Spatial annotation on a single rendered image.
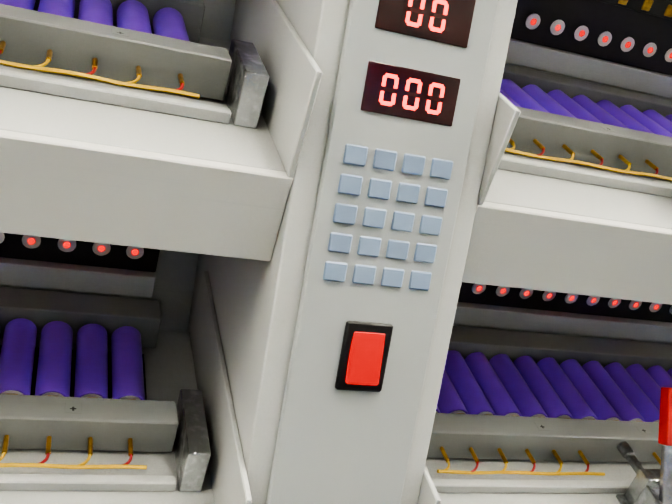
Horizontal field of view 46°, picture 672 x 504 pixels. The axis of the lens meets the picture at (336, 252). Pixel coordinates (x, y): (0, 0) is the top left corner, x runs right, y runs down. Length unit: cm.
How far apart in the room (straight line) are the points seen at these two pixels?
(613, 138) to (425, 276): 18
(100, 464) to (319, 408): 13
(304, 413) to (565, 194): 19
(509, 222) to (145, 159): 18
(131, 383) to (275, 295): 13
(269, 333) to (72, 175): 11
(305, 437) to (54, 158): 17
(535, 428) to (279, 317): 23
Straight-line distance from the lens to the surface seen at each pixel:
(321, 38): 36
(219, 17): 55
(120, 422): 44
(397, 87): 37
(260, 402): 38
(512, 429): 53
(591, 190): 48
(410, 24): 37
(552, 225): 42
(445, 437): 50
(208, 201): 36
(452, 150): 38
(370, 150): 36
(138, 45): 41
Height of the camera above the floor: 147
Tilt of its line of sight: 9 degrees down
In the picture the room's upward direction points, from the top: 10 degrees clockwise
